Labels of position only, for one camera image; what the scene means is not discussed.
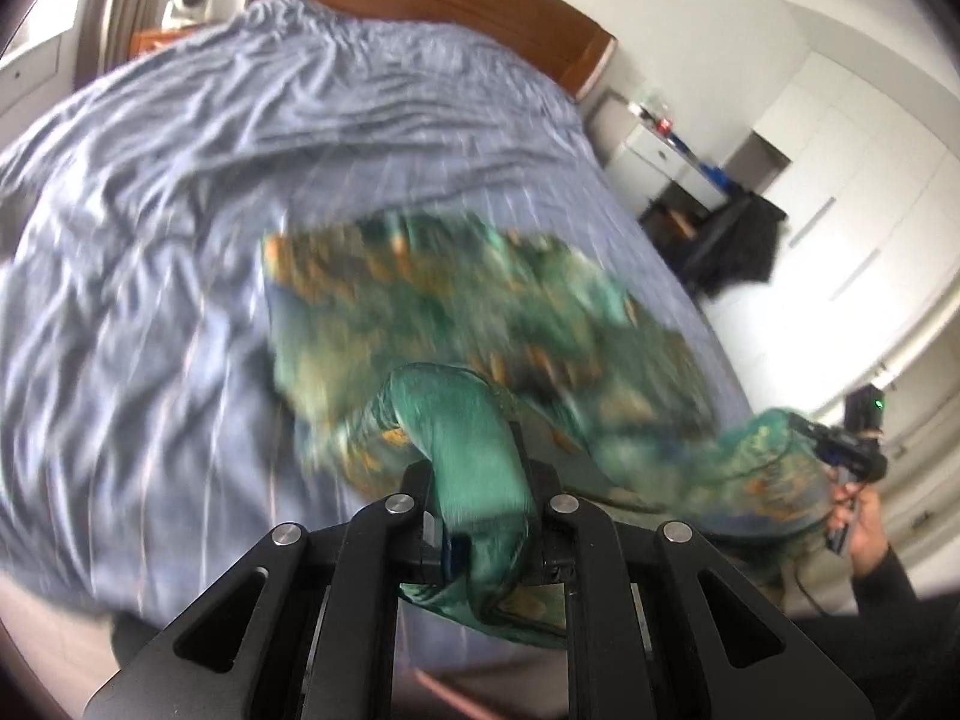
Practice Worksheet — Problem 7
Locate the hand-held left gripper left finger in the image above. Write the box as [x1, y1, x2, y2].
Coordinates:
[82, 457, 451, 720]

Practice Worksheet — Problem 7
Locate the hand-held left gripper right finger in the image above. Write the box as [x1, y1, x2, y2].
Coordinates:
[510, 420, 875, 720]

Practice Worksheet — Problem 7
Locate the green patterned padded jacket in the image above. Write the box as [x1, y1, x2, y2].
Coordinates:
[259, 211, 833, 650]

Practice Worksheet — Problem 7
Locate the person's right forearm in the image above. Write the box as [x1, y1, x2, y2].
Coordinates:
[846, 546, 935, 661]

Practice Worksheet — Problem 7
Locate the person's right hand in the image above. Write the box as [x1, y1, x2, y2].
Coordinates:
[829, 491, 897, 578]

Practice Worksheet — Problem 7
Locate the black jacket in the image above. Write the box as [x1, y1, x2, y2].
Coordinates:
[686, 191, 788, 297]

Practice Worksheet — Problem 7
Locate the dark wooden chair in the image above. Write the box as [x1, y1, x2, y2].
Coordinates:
[637, 199, 706, 271]

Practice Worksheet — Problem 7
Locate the white wardrobe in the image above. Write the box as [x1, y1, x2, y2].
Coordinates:
[720, 0, 960, 421]

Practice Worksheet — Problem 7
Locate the white desk with drawer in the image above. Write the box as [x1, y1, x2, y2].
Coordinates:
[607, 124, 732, 215]

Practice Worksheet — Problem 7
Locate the bed with blue checked sheet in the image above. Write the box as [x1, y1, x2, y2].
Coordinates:
[0, 0, 755, 672]

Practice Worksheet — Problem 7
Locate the wooden nightstand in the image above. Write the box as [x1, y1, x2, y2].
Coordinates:
[129, 24, 226, 59]

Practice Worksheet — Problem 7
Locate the white low window cabinet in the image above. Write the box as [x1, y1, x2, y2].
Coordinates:
[0, 30, 83, 143]

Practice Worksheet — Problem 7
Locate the brown curtain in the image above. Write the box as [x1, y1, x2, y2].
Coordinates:
[75, 0, 162, 91]

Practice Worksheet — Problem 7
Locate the black cable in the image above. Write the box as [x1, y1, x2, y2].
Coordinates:
[795, 566, 852, 616]

